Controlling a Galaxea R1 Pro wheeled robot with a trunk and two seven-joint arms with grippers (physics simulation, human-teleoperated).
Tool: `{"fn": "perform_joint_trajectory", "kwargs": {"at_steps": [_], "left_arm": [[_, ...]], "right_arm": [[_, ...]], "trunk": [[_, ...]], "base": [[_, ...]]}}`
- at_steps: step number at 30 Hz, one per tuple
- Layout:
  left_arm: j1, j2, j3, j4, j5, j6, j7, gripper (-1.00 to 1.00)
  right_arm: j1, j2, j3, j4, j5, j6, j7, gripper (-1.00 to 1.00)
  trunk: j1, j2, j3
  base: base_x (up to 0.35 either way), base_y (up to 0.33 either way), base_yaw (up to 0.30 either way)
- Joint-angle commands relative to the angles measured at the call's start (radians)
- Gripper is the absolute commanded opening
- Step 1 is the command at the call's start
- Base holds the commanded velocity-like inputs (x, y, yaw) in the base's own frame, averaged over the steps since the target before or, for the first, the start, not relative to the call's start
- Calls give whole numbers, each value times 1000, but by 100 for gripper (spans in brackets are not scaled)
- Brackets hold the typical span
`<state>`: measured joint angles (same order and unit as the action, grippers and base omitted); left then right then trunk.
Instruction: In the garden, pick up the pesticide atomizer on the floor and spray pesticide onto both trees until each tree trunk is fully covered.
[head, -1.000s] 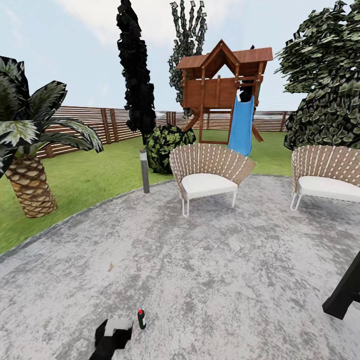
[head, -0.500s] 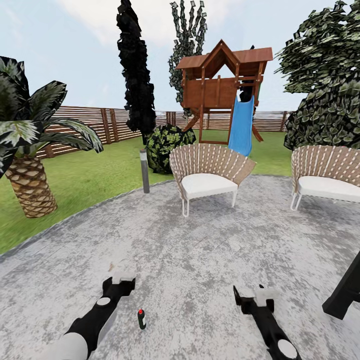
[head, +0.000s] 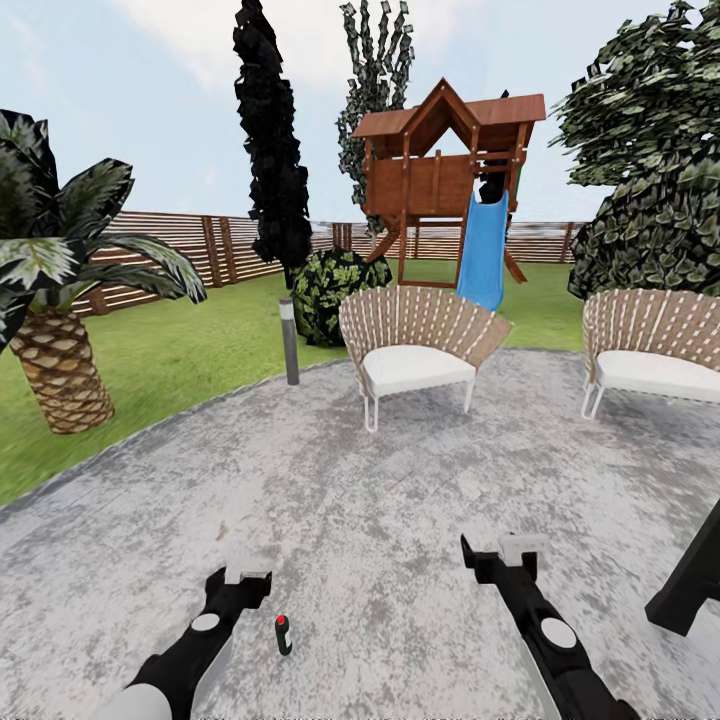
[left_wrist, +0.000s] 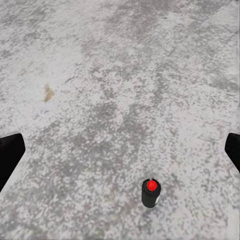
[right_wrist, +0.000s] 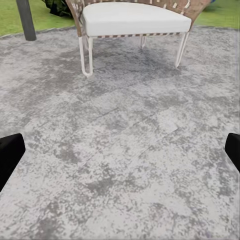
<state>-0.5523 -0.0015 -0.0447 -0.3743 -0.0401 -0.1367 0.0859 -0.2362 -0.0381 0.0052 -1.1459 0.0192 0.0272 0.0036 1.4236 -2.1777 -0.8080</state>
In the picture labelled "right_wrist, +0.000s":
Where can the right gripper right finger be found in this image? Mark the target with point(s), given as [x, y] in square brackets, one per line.
[232, 148]

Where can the garden chair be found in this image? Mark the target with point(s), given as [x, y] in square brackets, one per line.
[125, 18]

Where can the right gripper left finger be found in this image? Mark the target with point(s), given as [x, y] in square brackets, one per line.
[12, 149]

